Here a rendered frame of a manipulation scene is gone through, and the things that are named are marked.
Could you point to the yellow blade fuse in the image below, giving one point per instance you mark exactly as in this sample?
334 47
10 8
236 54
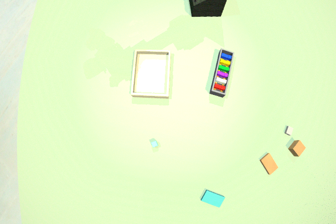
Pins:
224 62

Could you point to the beige shallow tray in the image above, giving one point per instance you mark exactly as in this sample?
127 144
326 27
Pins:
151 73

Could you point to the teal rectangular block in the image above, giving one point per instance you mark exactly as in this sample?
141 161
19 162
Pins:
212 198

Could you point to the blue fuse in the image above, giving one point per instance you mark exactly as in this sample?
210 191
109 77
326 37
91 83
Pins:
225 56

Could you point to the small white block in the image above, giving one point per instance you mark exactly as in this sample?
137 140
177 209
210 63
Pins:
288 130

